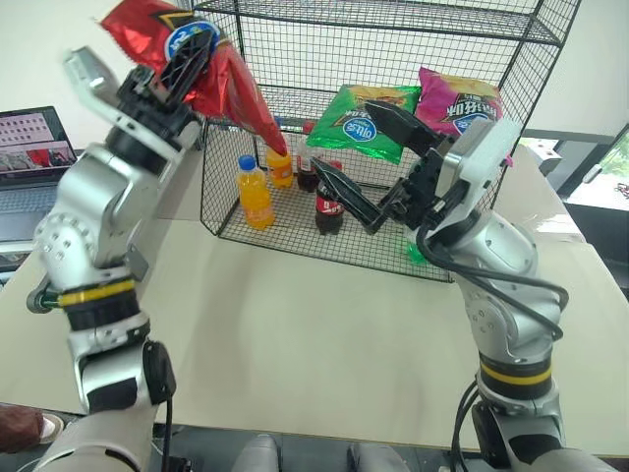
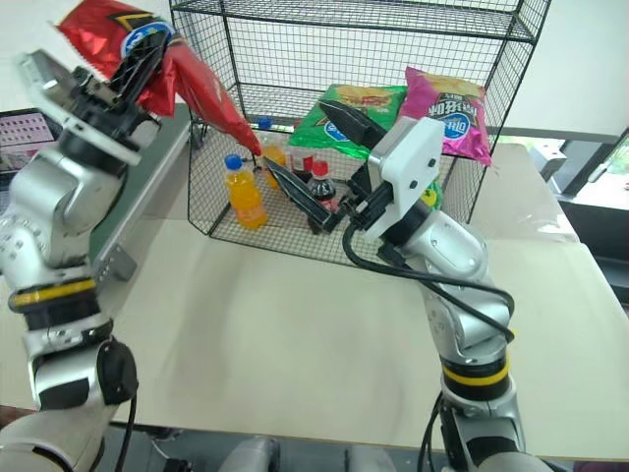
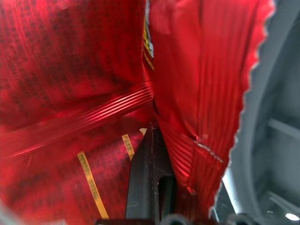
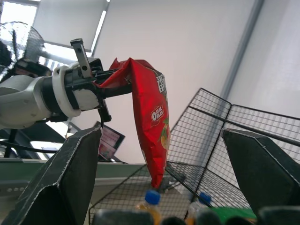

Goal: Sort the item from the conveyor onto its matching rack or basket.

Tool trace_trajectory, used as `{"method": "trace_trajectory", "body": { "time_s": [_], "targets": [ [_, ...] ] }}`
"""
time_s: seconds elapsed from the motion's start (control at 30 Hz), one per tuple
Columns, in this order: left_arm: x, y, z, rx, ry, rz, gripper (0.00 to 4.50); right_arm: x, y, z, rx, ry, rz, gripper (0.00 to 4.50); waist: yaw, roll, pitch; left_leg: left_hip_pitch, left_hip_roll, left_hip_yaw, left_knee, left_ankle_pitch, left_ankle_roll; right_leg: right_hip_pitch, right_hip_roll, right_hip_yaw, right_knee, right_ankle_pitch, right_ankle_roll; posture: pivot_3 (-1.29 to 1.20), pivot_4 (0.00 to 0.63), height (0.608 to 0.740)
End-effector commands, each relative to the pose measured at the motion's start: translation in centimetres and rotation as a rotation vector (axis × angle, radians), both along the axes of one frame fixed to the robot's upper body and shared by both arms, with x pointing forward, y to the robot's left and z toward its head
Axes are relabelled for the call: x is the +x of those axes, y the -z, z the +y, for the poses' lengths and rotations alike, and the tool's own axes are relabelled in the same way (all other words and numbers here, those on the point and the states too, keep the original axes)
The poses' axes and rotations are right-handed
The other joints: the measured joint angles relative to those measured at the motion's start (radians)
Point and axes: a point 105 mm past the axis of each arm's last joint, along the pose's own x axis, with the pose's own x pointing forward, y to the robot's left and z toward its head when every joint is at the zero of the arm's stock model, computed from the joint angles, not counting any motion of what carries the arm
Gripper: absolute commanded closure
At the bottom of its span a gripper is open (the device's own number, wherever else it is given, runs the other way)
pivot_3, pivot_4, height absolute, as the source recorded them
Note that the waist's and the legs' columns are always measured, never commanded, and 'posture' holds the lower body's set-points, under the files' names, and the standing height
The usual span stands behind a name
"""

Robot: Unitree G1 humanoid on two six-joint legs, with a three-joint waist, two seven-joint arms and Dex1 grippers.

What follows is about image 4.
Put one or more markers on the black standing fan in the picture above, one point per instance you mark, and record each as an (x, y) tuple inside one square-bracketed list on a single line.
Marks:
[(25, 49)]

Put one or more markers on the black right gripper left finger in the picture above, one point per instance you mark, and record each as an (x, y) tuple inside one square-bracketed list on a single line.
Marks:
[(63, 178)]

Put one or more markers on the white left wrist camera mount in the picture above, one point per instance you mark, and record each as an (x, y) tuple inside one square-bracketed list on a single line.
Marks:
[(60, 93)]

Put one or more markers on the long ceiling light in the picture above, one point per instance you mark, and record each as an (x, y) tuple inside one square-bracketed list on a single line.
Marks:
[(99, 29)]

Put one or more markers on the laptop screen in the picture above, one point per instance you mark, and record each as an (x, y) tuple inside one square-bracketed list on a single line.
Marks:
[(110, 143)]

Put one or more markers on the red snack bag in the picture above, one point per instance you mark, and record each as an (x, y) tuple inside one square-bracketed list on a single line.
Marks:
[(147, 112)]

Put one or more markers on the blue-capped orange drink bottle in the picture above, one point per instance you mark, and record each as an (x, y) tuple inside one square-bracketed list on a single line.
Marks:
[(198, 207), (151, 206)]

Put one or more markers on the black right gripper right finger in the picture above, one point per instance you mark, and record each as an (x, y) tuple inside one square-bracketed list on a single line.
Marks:
[(260, 171)]

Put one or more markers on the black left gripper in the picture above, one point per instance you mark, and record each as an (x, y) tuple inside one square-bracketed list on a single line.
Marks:
[(78, 78)]

